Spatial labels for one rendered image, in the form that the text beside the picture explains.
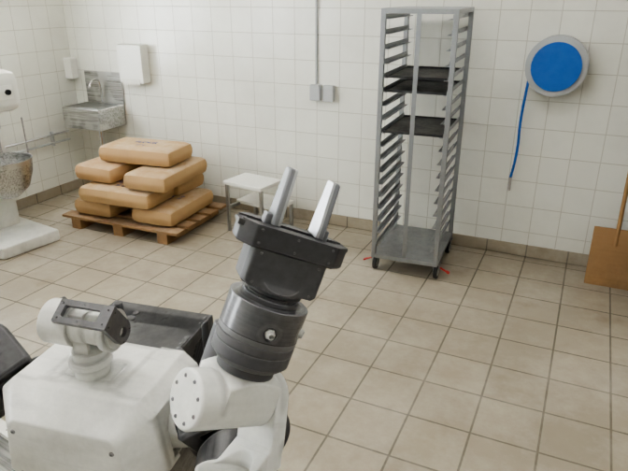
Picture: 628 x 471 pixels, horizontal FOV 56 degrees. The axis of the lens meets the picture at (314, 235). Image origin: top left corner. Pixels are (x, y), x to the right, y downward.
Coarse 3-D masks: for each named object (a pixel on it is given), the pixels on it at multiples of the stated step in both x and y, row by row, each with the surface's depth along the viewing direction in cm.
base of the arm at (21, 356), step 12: (0, 324) 95; (0, 336) 94; (12, 336) 95; (0, 348) 93; (12, 348) 93; (0, 360) 92; (12, 360) 92; (24, 360) 93; (0, 372) 91; (12, 372) 92; (0, 384) 91; (0, 396) 93; (0, 408) 96
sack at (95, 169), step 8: (96, 160) 510; (80, 168) 498; (88, 168) 495; (96, 168) 492; (104, 168) 490; (112, 168) 491; (120, 168) 497; (128, 168) 505; (80, 176) 501; (88, 176) 496; (96, 176) 492; (104, 176) 489; (112, 176) 490; (120, 176) 497
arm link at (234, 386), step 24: (216, 336) 62; (216, 360) 64; (240, 360) 60; (264, 360) 60; (288, 360) 63; (192, 384) 60; (216, 384) 60; (240, 384) 61; (264, 384) 63; (192, 408) 60; (216, 408) 60; (240, 408) 62; (264, 408) 64
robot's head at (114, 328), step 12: (72, 300) 83; (60, 312) 82; (108, 312) 80; (120, 312) 82; (72, 324) 80; (84, 324) 80; (96, 324) 80; (108, 324) 80; (120, 324) 83; (108, 336) 81; (120, 336) 83; (108, 348) 83
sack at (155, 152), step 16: (112, 144) 500; (128, 144) 500; (144, 144) 500; (160, 144) 500; (176, 144) 500; (112, 160) 498; (128, 160) 492; (144, 160) 486; (160, 160) 481; (176, 160) 488
